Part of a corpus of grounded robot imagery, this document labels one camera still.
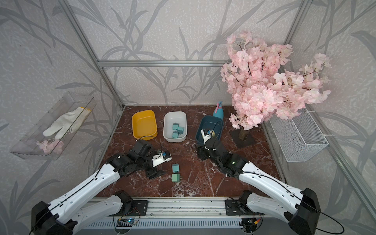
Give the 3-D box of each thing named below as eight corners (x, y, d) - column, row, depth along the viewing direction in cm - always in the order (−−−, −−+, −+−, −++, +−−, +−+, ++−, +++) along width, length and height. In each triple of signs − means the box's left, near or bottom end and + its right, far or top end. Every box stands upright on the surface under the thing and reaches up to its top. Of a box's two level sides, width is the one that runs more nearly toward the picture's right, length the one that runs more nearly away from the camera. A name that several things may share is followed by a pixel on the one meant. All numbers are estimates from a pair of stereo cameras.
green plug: (171, 182, 84) (170, 180, 82) (172, 175, 87) (171, 173, 84) (179, 182, 84) (179, 180, 82) (180, 175, 87) (179, 173, 84)
